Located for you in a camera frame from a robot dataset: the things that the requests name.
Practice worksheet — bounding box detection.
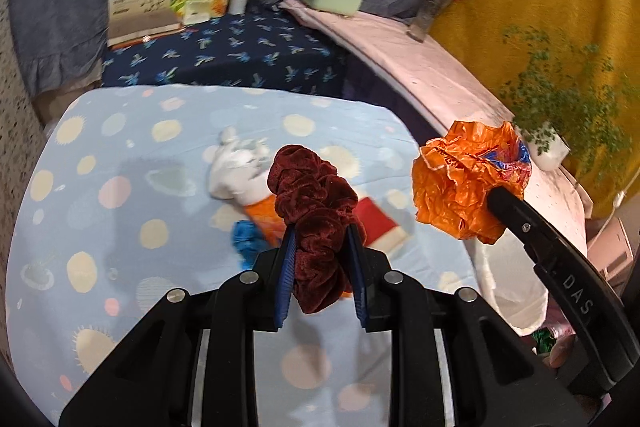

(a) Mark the red paper box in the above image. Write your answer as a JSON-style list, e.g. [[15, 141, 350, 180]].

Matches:
[[350, 196, 407, 253]]

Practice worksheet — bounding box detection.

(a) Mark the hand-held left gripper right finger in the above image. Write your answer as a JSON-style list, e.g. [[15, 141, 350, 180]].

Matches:
[[347, 222, 591, 427]]

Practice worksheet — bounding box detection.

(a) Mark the white cloth glove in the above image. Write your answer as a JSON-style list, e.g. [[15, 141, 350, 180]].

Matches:
[[207, 126, 273, 202]]

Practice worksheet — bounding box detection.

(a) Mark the orange snack packet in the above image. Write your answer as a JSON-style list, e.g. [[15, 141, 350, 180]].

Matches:
[[242, 192, 291, 248]]

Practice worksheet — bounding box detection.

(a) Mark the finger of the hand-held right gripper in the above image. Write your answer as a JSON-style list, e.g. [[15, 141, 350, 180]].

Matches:
[[487, 186, 633, 398]]

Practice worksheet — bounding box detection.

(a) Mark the dark red velvet scrunchie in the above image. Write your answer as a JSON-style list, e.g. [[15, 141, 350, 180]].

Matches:
[[266, 145, 367, 314]]

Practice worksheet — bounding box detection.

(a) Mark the potted green plant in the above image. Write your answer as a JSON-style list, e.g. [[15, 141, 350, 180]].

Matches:
[[500, 24, 631, 172]]

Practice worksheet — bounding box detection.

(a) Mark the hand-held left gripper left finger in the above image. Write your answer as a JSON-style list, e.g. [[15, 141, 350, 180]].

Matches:
[[59, 224, 297, 427]]

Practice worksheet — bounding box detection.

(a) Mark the light blue printed blanket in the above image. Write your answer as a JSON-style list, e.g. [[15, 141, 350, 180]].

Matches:
[[5, 84, 481, 427]]

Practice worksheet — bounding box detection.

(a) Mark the pink cloth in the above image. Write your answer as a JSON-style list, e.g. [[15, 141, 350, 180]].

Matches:
[[280, 0, 593, 228]]

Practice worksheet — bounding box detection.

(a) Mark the green packet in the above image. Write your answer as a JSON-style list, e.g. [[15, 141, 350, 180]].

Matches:
[[171, 0, 211, 26]]

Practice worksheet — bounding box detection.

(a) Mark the orange plastic wrapper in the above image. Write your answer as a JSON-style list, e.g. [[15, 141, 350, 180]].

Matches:
[[411, 119, 532, 245]]

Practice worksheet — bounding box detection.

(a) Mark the white cardboard box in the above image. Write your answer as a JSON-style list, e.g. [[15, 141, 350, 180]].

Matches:
[[107, 0, 182, 48]]

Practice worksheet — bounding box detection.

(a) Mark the white lined trash bin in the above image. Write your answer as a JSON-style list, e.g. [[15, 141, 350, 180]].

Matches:
[[470, 227, 556, 338]]

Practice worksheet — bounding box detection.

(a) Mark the navy printed cloth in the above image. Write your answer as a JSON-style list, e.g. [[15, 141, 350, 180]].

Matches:
[[100, 2, 351, 98]]

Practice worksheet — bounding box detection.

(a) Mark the blue scrunchie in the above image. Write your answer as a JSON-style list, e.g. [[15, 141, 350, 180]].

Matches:
[[231, 221, 271, 270]]

